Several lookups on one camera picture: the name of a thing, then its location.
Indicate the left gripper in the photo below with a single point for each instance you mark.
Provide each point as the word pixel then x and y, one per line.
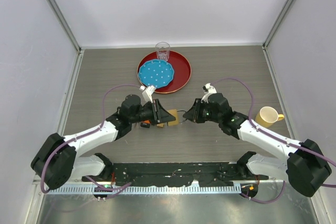
pixel 160 115

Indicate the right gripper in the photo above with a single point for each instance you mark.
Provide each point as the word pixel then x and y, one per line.
pixel 193 114

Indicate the orange black padlock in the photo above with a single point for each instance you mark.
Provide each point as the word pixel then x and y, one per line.
pixel 145 124

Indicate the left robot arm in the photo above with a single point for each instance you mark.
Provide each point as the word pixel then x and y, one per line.
pixel 62 157

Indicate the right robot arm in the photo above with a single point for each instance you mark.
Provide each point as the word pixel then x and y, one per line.
pixel 301 164

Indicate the red round tray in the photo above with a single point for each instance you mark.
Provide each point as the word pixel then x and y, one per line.
pixel 182 71

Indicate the blue dotted plate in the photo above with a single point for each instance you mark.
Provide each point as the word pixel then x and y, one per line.
pixel 157 73

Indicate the clear plastic cup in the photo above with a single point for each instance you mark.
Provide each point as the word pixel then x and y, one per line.
pixel 162 51

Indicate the yellow cream mug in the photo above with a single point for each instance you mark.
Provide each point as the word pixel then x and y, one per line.
pixel 267 116

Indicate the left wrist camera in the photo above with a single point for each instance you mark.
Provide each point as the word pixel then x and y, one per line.
pixel 147 93

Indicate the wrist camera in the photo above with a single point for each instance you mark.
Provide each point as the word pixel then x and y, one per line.
pixel 208 90
pixel 147 93

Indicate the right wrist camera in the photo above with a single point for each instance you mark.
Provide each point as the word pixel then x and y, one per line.
pixel 208 90

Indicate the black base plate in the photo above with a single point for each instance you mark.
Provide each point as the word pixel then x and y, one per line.
pixel 207 174

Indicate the slotted cable duct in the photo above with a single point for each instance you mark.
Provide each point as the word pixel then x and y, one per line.
pixel 194 188

